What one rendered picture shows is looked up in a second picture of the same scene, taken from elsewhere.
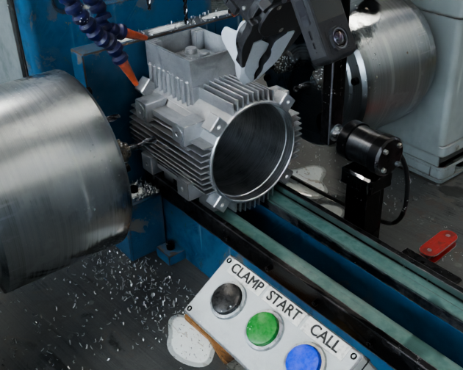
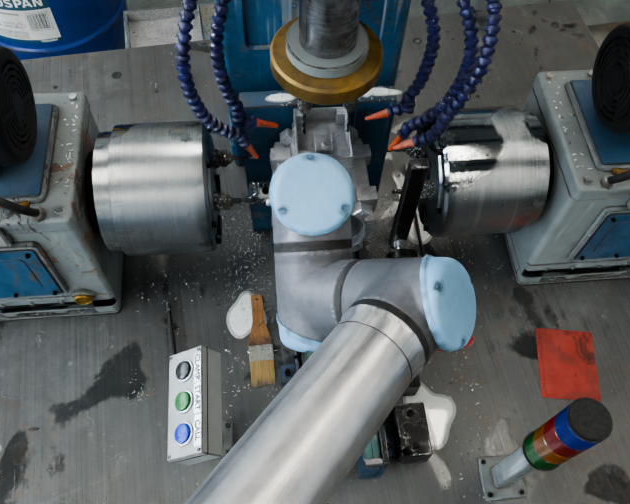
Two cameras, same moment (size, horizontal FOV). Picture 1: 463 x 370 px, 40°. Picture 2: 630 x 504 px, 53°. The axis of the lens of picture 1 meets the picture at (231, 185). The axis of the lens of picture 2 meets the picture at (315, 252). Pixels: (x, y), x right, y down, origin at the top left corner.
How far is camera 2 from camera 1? 72 cm
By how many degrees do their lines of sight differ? 35
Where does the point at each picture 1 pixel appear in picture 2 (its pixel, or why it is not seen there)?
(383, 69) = (468, 212)
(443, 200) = (505, 301)
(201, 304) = (175, 360)
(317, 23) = not seen: hidden behind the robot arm
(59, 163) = (164, 216)
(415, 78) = (505, 222)
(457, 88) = (556, 236)
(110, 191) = (196, 238)
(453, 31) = (565, 201)
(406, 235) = not seen: hidden behind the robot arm
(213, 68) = not seen: hidden behind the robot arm
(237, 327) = (178, 388)
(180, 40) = (325, 113)
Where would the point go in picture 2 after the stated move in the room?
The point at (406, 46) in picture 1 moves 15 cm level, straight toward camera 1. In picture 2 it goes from (504, 200) to (449, 247)
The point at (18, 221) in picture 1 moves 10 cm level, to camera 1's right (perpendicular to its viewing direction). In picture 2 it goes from (131, 239) to (176, 266)
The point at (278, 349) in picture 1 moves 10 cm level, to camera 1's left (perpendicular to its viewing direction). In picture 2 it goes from (182, 416) to (131, 382)
